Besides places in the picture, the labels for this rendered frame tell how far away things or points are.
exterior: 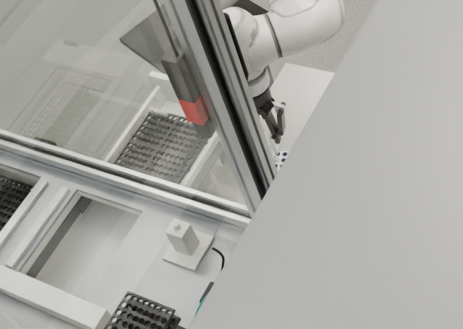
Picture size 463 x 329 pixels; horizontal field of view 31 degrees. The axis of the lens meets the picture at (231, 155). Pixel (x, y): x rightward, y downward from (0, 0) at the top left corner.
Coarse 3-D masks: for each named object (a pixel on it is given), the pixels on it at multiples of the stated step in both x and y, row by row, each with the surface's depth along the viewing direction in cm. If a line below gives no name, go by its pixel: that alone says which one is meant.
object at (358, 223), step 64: (384, 0) 90; (448, 0) 88; (384, 64) 84; (448, 64) 82; (320, 128) 81; (384, 128) 79; (448, 128) 77; (320, 192) 76; (384, 192) 74; (448, 192) 73; (256, 256) 74; (320, 256) 72; (384, 256) 70; (448, 256) 69; (256, 320) 70; (320, 320) 68; (384, 320) 67; (448, 320) 65
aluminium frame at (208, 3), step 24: (192, 0) 121; (216, 0) 124; (216, 24) 126; (216, 48) 129; (216, 72) 133; (240, 72) 136; (240, 96) 138; (240, 120) 142; (264, 144) 150; (264, 168) 153; (264, 192) 158
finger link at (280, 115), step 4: (284, 104) 190; (280, 108) 189; (280, 112) 190; (284, 112) 193; (280, 116) 191; (284, 116) 194; (280, 120) 192; (284, 120) 195; (280, 124) 194; (284, 124) 196; (280, 128) 195; (284, 128) 196; (280, 132) 196
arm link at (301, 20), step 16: (272, 0) 176; (288, 0) 173; (304, 0) 172; (320, 0) 173; (336, 0) 174; (272, 16) 174; (288, 16) 172; (304, 16) 172; (320, 16) 172; (336, 16) 173; (288, 32) 173; (304, 32) 173; (320, 32) 174; (336, 32) 178; (288, 48) 175; (304, 48) 176
